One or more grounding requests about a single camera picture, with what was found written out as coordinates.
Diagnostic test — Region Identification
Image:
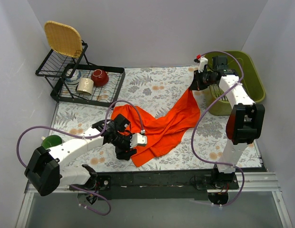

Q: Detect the orange t shirt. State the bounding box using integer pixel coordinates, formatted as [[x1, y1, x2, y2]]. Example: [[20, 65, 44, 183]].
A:
[[111, 88, 201, 168]]

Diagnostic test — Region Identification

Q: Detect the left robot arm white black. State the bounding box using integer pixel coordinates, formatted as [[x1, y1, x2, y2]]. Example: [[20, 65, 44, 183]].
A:
[[25, 114, 147, 196]]

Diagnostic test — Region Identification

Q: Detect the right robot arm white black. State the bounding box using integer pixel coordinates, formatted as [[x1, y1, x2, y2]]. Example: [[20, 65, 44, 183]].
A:
[[190, 52, 265, 189]]

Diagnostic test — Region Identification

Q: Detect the olive green plastic tub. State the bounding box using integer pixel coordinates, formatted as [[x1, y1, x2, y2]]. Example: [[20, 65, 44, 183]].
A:
[[204, 51, 266, 116]]

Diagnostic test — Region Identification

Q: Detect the dark red bowl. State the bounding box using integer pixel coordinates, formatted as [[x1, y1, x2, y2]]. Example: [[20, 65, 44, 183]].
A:
[[91, 69, 109, 87]]

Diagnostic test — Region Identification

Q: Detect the cream ceramic mug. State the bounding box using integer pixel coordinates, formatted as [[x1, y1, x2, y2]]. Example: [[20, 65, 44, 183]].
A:
[[76, 77, 94, 95]]

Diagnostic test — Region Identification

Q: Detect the green cup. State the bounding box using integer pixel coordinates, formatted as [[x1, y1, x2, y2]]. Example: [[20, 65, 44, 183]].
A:
[[41, 135, 63, 149]]

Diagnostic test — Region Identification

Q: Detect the blue white patterned bowl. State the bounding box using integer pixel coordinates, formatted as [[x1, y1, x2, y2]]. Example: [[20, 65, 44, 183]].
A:
[[65, 69, 82, 85]]

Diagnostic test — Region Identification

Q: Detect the woven yellow rattan tray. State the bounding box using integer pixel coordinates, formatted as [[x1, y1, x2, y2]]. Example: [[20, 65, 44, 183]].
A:
[[44, 21, 83, 58]]

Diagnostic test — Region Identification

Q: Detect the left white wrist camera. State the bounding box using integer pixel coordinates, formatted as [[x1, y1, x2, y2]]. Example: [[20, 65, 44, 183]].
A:
[[130, 133, 148, 148]]

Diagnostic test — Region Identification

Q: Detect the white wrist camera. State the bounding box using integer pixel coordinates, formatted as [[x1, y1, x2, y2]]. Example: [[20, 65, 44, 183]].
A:
[[130, 133, 148, 148], [194, 55, 208, 73]]

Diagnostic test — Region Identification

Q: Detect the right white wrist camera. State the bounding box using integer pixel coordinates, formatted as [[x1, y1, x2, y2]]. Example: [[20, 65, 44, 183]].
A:
[[194, 55, 208, 73]]

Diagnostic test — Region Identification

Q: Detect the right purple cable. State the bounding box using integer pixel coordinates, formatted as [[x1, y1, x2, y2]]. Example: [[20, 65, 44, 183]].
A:
[[191, 51, 246, 207]]

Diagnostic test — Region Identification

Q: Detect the purple cable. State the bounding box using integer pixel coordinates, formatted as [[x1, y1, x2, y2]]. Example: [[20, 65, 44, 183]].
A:
[[191, 51, 246, 207], [17, 100, 146, 216]]

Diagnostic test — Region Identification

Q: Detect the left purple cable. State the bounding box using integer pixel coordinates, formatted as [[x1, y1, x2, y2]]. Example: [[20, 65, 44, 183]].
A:
[[17, 100, 146, 216]]

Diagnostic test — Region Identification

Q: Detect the black mounting base plate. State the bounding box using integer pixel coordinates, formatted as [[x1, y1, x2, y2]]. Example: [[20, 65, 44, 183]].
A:
[[69, 167, 240, 201]]

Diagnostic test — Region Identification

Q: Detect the black wire dish rack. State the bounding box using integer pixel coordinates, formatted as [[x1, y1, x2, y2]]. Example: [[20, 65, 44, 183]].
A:
[[35, 41, 126, 107]]

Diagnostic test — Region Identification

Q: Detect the aluminium rail frame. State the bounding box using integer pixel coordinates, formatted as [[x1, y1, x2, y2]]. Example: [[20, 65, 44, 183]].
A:
[[16, 169, 292, 228]]

